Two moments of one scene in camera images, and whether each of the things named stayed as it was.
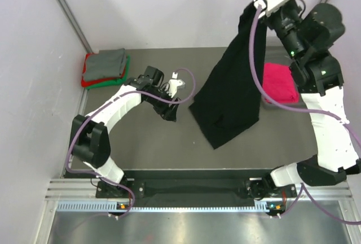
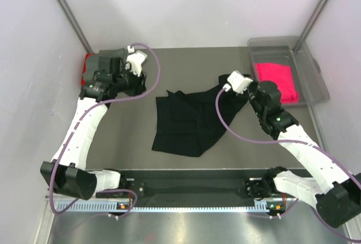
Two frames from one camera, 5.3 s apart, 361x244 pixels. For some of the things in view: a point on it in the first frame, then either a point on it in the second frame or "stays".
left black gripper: [167, 113] → [139, 87]
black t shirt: [228, 103] → [188, 124]
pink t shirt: [278, 84] stays
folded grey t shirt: [106, 64] stays
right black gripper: [295, 8] → [251, 84]
